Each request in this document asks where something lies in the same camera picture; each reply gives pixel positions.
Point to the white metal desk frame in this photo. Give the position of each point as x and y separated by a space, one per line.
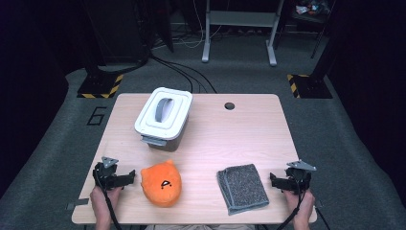
242 18

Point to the black cabinet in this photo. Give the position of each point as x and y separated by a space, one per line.
118 32

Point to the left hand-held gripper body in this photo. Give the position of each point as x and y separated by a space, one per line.
105 177

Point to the grey towel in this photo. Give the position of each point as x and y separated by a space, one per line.
242 188

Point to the grey transparent storage box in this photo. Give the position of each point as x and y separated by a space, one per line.
175 140

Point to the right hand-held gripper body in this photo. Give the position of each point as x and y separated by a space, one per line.
298 179

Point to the person's right hand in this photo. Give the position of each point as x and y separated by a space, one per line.
303 207

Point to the orange plush toy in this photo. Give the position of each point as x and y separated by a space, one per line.
161 188

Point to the colourful clutter on shelf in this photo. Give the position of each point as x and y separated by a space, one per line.
311 8

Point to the black yellow striped stand base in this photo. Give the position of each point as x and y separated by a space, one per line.
311 86
99 86

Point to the person's left hand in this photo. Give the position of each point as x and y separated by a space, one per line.
100 204

